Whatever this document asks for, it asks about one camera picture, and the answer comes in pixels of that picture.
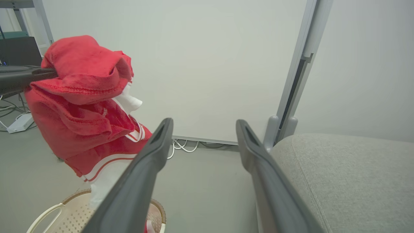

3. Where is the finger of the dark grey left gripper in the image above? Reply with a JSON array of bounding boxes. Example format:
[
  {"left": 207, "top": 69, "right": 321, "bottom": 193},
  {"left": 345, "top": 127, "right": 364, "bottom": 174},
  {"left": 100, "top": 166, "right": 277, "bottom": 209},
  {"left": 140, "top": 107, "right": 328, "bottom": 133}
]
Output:
[{"left": 0, "top": 65, "right": 59, "bottom": 96}]

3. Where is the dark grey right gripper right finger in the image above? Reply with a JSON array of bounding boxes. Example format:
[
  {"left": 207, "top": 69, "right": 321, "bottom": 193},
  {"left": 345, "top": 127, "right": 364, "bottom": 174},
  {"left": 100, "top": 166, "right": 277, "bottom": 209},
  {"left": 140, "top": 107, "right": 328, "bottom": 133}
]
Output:
[{"left": 236, "top": 119, "right": 324, "bottom": 233}]

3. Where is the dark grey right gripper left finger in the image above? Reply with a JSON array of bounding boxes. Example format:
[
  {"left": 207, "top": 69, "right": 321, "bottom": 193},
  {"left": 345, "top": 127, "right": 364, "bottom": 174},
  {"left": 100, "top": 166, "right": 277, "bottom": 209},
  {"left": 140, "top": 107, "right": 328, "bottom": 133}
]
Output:
[{"left": 81, "top": 118, "right": 174, "bottom": 233}]

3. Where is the red and white garment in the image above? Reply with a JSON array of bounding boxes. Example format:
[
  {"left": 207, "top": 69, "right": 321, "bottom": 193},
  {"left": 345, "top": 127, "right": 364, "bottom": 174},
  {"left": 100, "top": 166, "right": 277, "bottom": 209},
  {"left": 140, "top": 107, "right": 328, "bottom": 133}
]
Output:
[{"left": 24, "top": 35, "right": 152, "bottom": 209}]

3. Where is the cream perforated laundry basket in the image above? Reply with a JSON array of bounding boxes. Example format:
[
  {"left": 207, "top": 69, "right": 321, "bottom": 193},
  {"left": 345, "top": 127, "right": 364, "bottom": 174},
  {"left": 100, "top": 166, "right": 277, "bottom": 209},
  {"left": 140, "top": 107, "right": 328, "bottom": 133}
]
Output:
[{"left": 27, "top": 189, "right": 167, "bottom": 233}]

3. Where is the black monitor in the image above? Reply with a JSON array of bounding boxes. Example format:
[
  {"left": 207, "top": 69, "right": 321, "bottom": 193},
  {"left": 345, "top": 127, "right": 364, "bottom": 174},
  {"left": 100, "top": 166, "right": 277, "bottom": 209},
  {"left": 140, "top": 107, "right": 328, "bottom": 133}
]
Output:
[{"left": 0, "top": 37, "right": 43, "bottom": 67}]

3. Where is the white power strip with cables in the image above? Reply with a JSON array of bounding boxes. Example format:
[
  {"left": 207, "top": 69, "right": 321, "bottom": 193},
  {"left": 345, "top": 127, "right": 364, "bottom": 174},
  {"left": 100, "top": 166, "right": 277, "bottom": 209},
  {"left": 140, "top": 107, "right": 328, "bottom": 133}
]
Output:
[{"left": 0, "top": 94, "right": 30, "bottom": 132}]

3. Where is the white cable loop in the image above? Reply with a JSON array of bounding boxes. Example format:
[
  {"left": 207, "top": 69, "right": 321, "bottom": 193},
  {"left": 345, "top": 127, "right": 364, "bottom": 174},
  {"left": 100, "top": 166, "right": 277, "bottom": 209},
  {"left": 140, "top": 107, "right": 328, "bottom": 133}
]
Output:
[{"left": 167, "top": 139, "right": 199, "bottom": 160}]

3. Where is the grey metal table frame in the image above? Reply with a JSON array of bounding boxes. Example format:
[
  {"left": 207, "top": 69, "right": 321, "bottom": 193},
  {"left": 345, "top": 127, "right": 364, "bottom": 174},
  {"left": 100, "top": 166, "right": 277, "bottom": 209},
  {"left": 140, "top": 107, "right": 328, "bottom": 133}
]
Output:
[{"left": 0, "top": 0, "right": 54, "bottom": 45}]

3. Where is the grey partition bottom rail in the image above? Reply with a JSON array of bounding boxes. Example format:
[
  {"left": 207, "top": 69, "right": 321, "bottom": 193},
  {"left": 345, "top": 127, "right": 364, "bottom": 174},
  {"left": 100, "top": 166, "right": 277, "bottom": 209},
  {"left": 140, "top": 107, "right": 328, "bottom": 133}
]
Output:
[{"left": 171, "top": 135, "right": 239, "bottom": 145}]

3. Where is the grey partition post with feet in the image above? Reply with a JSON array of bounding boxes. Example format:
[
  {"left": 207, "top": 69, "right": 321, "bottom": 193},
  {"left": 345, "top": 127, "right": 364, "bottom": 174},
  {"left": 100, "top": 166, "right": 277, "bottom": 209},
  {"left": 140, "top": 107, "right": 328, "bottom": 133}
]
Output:
[{"left": 263, "top": 0, "right": 333, "bottom": 151}]

